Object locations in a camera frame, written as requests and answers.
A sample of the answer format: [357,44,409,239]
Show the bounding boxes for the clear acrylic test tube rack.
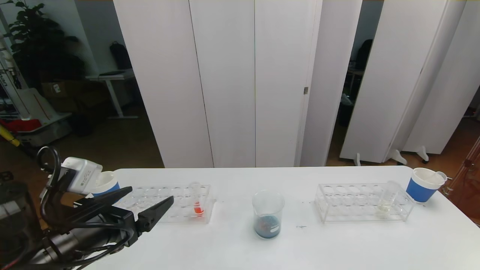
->
[314,183,415,223]
[120,184,217,224]

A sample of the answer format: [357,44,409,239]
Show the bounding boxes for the red liquid test tube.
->
[189,182,205,217]

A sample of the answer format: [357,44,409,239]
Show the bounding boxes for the blue white paper cup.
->
[406,168,445,203]
[92,171,121,197]

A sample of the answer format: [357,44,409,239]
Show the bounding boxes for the white standing desk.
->
[85,71,138,120]

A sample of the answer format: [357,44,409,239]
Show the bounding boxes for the clear plastic test tube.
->
[424,171,449,185]

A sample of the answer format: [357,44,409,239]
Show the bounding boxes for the dark green potted plant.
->
[2,0,85,90]

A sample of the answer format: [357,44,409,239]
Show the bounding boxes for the white folding partition screen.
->
[339,0,480,165]
[113,0,363,168]

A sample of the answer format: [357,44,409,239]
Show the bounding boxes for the clear glass beaker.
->
[252,190,285,240]

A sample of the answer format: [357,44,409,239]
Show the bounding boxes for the brown cardboard box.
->
[40,81,75,99]

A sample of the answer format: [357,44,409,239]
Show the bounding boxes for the clear tube frame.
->
[442,136,480,195]

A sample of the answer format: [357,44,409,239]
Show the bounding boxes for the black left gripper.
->
[49,186,174,258]

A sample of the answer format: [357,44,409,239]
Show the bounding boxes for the black backpack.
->
[109,41,132,70]

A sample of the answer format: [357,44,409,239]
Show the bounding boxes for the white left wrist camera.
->
[61,157,103,195]

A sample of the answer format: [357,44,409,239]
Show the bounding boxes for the black camera cable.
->
[36,146,62,225]

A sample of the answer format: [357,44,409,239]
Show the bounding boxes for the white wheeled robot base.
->
[0,36,72,147]

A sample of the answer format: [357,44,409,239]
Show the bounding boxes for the yellow handled tool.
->
[0,125,20,147]

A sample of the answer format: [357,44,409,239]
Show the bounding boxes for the yellow liquid test tube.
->
[376,180,400,218]

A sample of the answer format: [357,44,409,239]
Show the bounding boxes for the black office chair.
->
[347,39,374,75]

